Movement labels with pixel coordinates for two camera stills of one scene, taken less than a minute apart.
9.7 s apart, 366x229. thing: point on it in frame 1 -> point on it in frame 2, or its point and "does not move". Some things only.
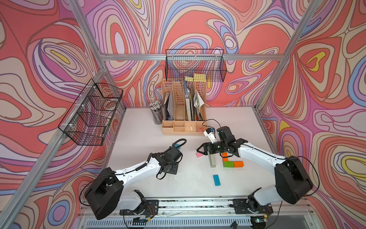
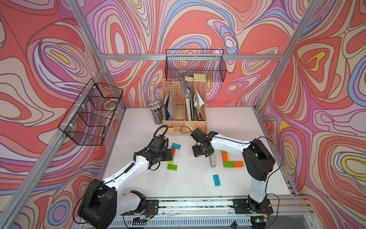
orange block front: [225, 154] does not move
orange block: [238, 164] does not move
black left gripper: [176, 166] -> [168, 153]
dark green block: [228, 164] does not move
